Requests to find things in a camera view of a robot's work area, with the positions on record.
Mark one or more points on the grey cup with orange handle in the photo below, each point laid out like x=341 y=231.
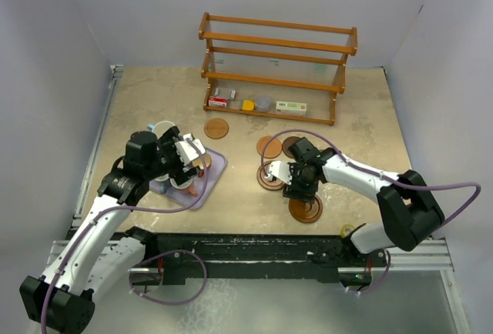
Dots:
x=186 y=188

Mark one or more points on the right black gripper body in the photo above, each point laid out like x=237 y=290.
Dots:
x=301 y=182

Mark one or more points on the yellow grey tape measure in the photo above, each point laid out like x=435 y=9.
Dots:
x=248 y=105

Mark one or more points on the white green box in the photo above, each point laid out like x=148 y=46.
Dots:
x=298 y=109

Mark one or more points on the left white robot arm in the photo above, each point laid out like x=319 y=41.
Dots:
x=88 y=230

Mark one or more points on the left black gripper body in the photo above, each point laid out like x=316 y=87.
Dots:
x=170 y=158

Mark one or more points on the yellow tape roll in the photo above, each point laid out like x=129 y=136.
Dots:
x=347 y=230

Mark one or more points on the aluminium front frame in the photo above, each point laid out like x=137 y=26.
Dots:
x=430 y=256

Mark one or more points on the metal table edge rail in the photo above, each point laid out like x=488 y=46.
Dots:
x=76 y=221

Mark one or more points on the red and white staple box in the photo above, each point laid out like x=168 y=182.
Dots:
x=217 y=102

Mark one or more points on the clear tub of rubber bands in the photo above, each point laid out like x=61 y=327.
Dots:
x=262 y=103

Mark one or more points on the blue mug near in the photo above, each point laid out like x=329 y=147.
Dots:
x=159 y=180

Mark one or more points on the dark walnut coaster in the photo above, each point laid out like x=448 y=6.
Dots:
x=287 y=143

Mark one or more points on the wooden three-tier shelf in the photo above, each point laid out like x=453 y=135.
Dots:
x=282 y=54

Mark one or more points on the light wooden coaster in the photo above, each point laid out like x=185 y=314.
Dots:
x=269 y=149
x=216 y=128

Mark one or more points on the copper cup with red handle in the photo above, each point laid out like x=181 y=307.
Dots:
x=202 y=164

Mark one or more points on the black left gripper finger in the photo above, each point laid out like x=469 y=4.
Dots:
x=182 y=177
x=192 y=171

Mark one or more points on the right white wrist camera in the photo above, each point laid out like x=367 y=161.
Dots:
x=280 y=170

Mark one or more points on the lavender plastic tray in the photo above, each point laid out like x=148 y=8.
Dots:
x=216 y=169

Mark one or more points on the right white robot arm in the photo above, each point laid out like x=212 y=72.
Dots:
x=409 y=212

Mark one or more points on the black base bar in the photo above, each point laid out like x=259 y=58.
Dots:
x=323 y=258

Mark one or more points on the brown ringed wooden saucer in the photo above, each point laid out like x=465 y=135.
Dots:
x=271 y=185

